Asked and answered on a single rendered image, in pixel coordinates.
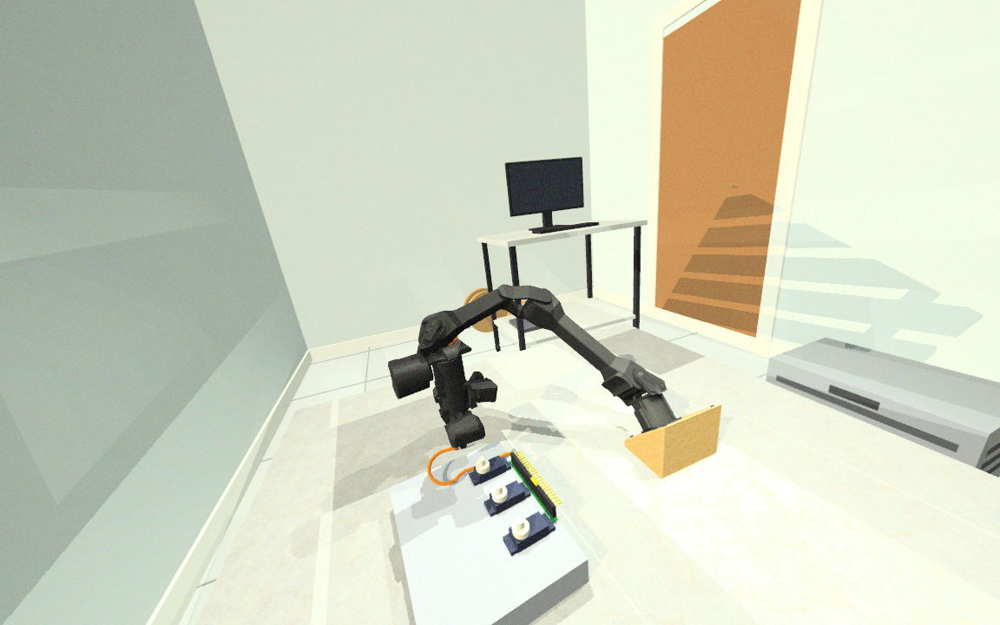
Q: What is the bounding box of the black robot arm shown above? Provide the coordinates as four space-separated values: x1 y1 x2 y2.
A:
388 284 682 434

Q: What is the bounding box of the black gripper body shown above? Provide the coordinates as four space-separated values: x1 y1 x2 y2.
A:
432 375 485 448

